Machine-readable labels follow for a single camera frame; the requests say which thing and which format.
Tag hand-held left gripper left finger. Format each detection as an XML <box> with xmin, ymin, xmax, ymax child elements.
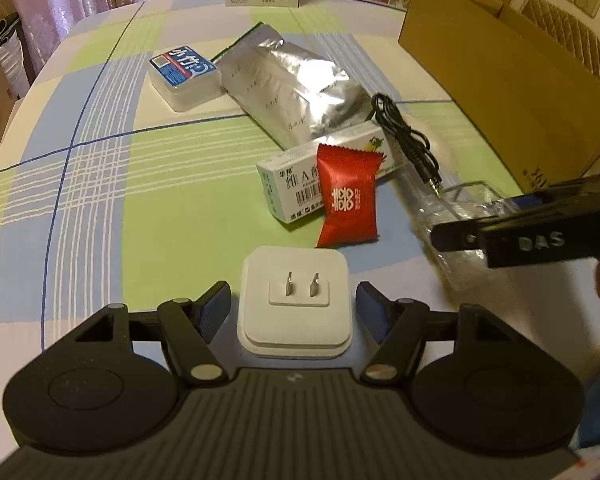
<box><xmin>75</xmin><ymin>281</ymin><xmax>232</xmax><ymax>386</ymax></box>

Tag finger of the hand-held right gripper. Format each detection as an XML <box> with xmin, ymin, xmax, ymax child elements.
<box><xmin>520</xmin><ymin>170</ymin><xmax>600</xmax><ymax>221</ymax></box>
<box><xmin>431</xmin><ymin>219</ymin><xmax>491</xmax><ymax>253</ymax></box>

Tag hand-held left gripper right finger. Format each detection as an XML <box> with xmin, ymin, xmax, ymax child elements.
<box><xmin>355</xmin><ymin>281</ymin><xmax>518</xmax><ymax>386</ymax></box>

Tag clear plastic box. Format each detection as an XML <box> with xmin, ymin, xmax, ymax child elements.
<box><xmin>405</xmin><ymin>170</ymin><xmax>526</xmax><ymax>293</ymax></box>

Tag white plug adapter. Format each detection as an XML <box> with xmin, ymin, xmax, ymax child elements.
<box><xmin>236</xmin><ymin>246</ymin><xmax>353</xmax><ymax>358</ymax></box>

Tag brown cardboard box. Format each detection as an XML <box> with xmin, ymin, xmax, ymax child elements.
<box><xmin>397</xmin><ymin>0</ymin><xmax>600</xmax><ymax>196</ymax></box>

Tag white green medicine box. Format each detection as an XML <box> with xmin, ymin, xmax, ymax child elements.
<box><xmin>256</xmin><ymin>125</ymin><xmax>406</xmax><ymax>222</ymax></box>

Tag red candy packet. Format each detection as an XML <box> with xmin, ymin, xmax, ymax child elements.
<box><xmin>315</xmin><ymin>143</ymin><xmax>385</xmax><ymax>248</ymax></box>

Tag plaid tablecloth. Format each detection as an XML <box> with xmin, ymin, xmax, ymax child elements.
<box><xmin>0</xmin><ymin>0</ymin><xmax>600</xmax><ymax>401</ymax></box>

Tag quilted beige chair cushion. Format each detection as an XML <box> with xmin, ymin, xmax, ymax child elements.
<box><xmin>520</xmin><ymin>0</ymin><xmax>600</xmax><ymax>103</ymax></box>

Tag silver foil bag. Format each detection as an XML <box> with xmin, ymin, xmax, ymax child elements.
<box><xmin>215</xmin><ymin>22</ymin><xmax>373</xmax><ymax>146</ymax></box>

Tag white box with blue label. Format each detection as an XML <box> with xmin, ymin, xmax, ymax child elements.
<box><xmin>147</xmin><ymin>42</ymin><xmax>223</xmax><ymax>113</ymax></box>

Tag white stacked containers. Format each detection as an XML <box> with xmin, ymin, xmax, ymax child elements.
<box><xmin>0</xmin><ymin>15</ymin><xmax>31</xmax><ymax>101</ymax></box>

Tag black audio cable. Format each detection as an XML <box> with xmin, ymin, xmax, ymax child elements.
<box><xmin>369</xmin><ymin>92</ymin><xmax>443</xmax><ymax>196</ymax></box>

